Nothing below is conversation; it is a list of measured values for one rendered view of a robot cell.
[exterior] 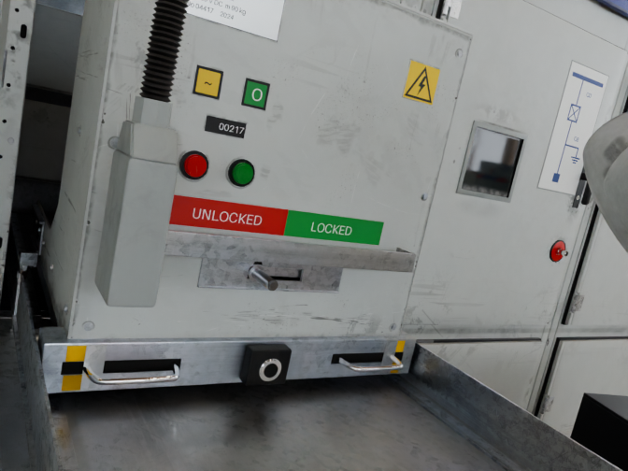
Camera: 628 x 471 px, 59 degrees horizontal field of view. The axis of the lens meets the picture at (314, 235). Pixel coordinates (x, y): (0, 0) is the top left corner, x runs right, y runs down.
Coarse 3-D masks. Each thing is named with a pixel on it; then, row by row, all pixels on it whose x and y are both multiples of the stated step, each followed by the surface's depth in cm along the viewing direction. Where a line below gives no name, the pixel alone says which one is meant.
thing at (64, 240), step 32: (96, 0) 66; (384, 0) 72; (96, 32) 64; (96, 64) 62; (96, 96) 60; (96, 128) 58; (64, 160) 77; (64, 192) 74; (64, 224) 71; (64, 256) 69; (64, 288) 67; (64, 320) 65
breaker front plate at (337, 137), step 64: (128, 0) 57; (320, 0) 67; (128, 64) 58; (192, 64) 61; (256, 64) 65; (320, 64) 69; (384, 64) 74; (448, 64) 79; (192, 128) 63; (256, 128) 67; (320, 128) 71; (384, 128) 76; (448, 128) 82; (192, 192) 65; (256, 192) 69; (320, 192) 74; (384, 192) 79; (128, 320) 65; (192, 320) 69; (256, 320) 74; (320, 320) 79; (384, 320) 85
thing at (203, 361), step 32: (64, 352) 61; (128, 352) 65; (160, 352) 67; (192, 352) 69; (224, 352) 71; (320, 352) 79; (352, 352) 82; (128, 384) 66; (160, 384) 68; (192, 384) 70
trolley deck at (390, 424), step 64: (0, 320) 82; (0, 384) 65; (320, 384) 83; (384, 384) 88; (0, 448) 54; (128, 448) 58; (192, 448) 60; (256, 448) 63; (320, 448) 66; (384, 448) 69; (448, 448) 72
